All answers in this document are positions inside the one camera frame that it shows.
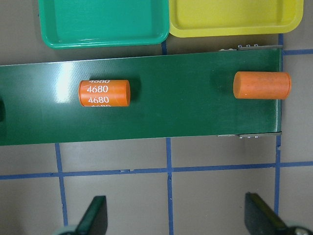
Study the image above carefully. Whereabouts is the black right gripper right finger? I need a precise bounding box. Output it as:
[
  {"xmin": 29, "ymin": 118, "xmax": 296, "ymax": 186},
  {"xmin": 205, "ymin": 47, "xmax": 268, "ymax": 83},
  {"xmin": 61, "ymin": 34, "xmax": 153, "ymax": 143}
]
[{"xmin": 244, "ymin": 192, "xmax": 293, "ymax": 235}]

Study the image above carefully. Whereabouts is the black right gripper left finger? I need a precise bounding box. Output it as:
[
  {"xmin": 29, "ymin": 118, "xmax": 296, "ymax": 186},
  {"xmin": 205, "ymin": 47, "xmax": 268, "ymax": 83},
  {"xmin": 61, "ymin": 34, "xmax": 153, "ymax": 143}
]
[{"xmin": 75, "ymin": 196, "xmax": 108, "ymax": 235}]

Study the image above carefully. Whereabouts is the orange cylinder marked 4680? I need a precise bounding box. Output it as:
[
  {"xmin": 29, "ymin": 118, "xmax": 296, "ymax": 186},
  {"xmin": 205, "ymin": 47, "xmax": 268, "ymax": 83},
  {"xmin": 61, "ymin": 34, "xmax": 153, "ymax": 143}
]
[{"xmin": 78, "ymin": 80, "xmax": 131, "ymax": 107}]

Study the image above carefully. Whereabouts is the plain orange cylinder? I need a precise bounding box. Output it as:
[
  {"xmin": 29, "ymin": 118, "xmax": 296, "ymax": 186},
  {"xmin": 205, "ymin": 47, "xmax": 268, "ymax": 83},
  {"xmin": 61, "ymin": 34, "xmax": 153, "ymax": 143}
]
[{"xmin": 233, "ymin": 71, "xmax": 292, "ymax": 100}]

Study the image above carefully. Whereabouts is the green conveyor belt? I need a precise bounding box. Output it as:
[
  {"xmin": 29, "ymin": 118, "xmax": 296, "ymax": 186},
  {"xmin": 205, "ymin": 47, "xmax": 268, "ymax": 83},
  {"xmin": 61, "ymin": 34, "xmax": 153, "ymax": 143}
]
[{"xmin": 0, "ymin": 48, "xmax": 282, "ymax": 145}]

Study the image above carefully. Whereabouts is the green plastic tray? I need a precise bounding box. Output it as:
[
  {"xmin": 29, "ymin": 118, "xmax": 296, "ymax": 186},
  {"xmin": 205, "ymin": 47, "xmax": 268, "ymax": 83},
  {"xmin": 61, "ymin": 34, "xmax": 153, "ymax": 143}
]
[{"xmin": 38, "ymin": 0, "xmax": 169, "ymax": 49}]

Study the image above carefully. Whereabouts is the yellow plastic tray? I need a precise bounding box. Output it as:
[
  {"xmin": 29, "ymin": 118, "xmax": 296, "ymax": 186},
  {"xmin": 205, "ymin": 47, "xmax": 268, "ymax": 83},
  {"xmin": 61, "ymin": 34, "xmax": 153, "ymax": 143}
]
[{"xmin": 169, "ymin": 0, "xmax": 304, "ymax": 38}]

